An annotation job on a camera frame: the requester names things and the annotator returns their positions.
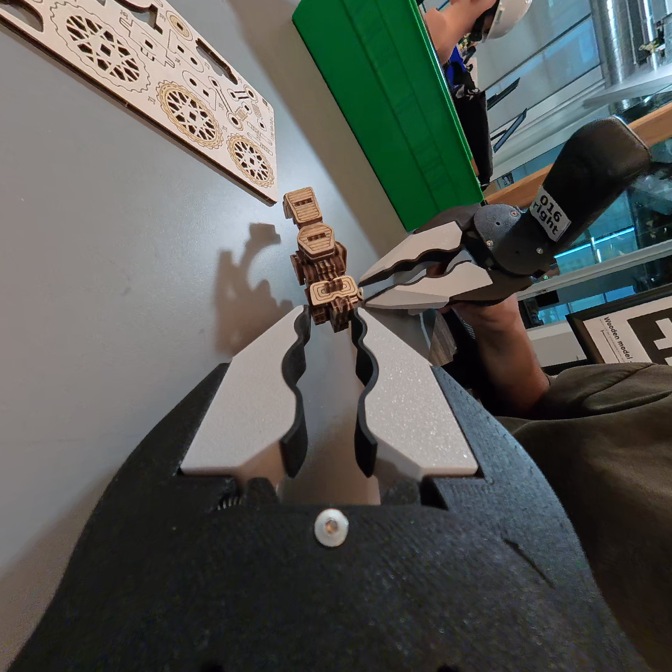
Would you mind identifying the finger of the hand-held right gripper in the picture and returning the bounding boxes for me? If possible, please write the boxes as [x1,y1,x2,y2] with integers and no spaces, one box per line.
[358,220,472,289]
[364,257,495,313]

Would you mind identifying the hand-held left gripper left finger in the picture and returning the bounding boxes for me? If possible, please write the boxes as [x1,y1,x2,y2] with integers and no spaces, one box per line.
[180,304,312,498]

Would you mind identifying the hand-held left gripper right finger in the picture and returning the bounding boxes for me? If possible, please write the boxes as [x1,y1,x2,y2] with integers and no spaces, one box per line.
[350,306,480,498]

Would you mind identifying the wooden model assembly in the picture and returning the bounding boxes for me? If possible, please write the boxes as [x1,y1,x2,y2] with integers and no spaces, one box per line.
[282,186,364,335]

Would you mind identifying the grey desk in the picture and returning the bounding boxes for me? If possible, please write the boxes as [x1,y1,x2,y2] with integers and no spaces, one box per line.
[0,0,439,646]

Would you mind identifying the person's right hand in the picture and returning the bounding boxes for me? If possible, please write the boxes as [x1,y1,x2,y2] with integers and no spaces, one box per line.
[440,300,522,338]

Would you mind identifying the wooden beam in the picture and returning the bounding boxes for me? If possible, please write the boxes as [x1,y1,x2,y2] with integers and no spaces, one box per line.
[484,100,672,208]

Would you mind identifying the framed marker poster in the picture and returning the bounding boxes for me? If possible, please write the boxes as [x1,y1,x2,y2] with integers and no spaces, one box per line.
[566,300,672,366]

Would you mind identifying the green plastic bin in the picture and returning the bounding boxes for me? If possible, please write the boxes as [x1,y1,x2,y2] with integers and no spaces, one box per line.
[291,0,485,233]

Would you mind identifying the brown shirt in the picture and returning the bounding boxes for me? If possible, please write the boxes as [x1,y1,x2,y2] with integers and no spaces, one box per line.
[493,362,672,672]

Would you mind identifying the wooden gear parts sheet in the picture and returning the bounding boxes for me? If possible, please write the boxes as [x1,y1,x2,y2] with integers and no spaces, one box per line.
[0,0,279,205]

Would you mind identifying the mannequin with white helmet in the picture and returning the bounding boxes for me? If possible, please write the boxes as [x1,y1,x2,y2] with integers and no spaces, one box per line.
[422,0,533,192]

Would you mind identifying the metal duct pipes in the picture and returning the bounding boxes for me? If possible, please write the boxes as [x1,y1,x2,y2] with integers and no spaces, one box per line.
[585,0,672,113]

